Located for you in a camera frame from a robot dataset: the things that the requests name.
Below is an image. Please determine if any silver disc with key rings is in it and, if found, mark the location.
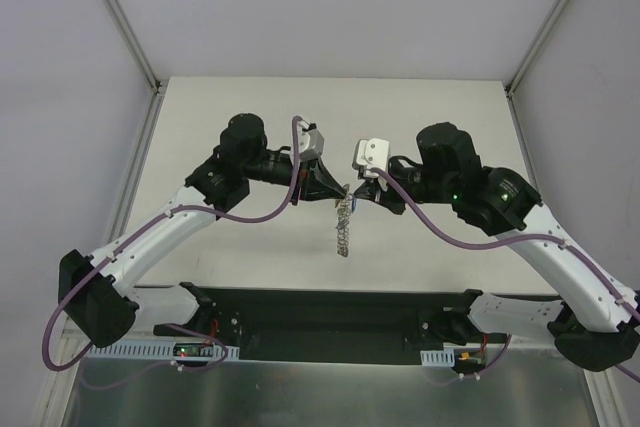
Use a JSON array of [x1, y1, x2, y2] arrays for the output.
[[335, 193, 354, 258]]

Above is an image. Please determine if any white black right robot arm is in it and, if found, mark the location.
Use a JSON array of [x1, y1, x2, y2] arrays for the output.
[[353, 122, 639, 372]]

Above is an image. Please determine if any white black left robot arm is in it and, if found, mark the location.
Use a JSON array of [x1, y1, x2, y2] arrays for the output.
[[58, 113, 346, 348]]

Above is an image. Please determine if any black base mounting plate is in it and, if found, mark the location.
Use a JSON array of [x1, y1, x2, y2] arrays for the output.
[[184, 287, 507, 366]]

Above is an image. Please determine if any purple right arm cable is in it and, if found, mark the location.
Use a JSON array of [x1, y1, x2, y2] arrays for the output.
[[374, 169, 640, 388]]

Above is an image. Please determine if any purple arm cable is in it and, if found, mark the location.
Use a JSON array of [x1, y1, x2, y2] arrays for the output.
[[374, 169, 640, 388], [41, 114, 306, 391]]

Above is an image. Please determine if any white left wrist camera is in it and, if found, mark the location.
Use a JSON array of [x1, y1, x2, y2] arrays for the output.
[[292, 119, 325, 162]]

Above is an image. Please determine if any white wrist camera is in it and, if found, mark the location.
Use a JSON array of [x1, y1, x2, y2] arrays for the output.
[[352, 138, 390, 179], [292, 119, 325, 162]]

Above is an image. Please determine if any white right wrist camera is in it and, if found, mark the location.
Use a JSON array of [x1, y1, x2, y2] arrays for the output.
[[352, 138, 390, 179]]

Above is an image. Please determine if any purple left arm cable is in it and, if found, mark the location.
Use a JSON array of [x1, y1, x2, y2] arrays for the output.
[[41, 114, 306, 391]]

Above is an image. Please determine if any white slotted cable duct right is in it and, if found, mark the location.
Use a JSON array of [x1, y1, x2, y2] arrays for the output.
[[420, 348, 456, 368]]

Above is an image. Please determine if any white slotted cable duct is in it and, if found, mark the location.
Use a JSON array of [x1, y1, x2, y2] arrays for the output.
[[420, 348, 456, 368], [86, 340, 240, 362]]

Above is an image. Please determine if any aluminium corner frame post left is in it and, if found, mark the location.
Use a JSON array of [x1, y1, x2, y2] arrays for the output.
[[74, 0, 169, 96]]

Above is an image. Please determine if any aluminium corner frame post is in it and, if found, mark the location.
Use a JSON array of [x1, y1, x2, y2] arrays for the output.
[[503, 0, 606, 98], [74, 0, 169, 96]]

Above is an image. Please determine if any white slotted cable duct left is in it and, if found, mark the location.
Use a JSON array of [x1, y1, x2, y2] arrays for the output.
[[86, 340, 240, 362]]

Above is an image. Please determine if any aluminium corner frame post right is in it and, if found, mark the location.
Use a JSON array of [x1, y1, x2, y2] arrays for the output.
[[503, 0, 606, 98]]

